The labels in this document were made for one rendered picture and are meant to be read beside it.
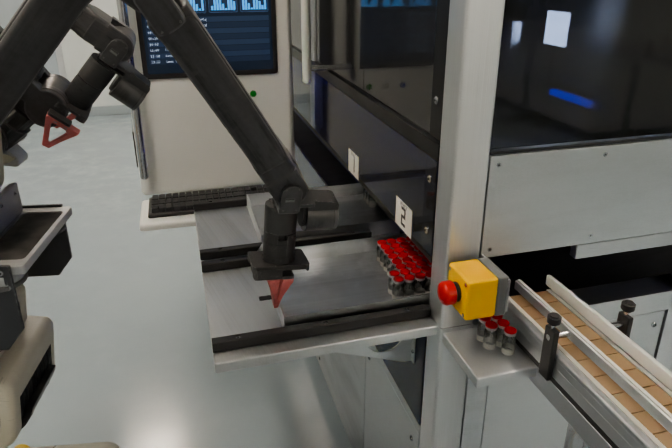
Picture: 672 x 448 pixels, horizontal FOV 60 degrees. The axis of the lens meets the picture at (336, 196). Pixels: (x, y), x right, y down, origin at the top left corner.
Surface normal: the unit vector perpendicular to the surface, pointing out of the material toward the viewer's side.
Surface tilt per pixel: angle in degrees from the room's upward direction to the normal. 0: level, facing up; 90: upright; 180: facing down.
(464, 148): 90
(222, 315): 0
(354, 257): 0
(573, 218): 90
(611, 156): 90
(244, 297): 0
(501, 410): 90
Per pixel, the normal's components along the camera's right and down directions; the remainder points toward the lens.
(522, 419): 0.27, 0.36
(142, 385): 0.00, -0.93
